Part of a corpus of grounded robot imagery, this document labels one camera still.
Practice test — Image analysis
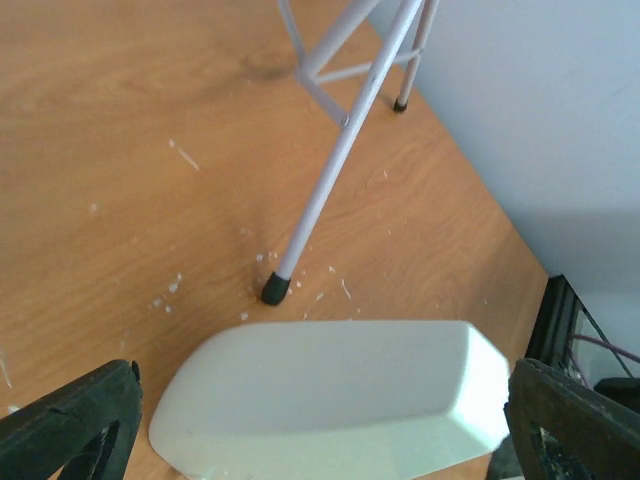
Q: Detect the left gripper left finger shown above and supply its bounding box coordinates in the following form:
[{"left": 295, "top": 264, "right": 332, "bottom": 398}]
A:
[{"left": 1, "top": 359, "right": 143, "bottom": 479}]

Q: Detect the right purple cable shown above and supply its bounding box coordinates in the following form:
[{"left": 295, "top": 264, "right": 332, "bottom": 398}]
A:
[{"left": 569, "top": 333, "right": 640, "bottom": 366}]

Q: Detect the white metronome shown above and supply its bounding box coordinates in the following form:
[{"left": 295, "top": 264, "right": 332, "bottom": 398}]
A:
[{"left": 149, "top": 320, "right": 510, "bottom": 479}]

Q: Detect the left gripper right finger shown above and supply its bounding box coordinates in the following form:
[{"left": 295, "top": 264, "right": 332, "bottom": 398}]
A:
[{"left": 487, "top": 359, "right": 639, "bottom": 479}]

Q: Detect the black aluminium frame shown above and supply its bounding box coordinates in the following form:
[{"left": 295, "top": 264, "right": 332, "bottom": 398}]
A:
[{"left": 525, "top": 275, "right": 603, "bottom": 371}]

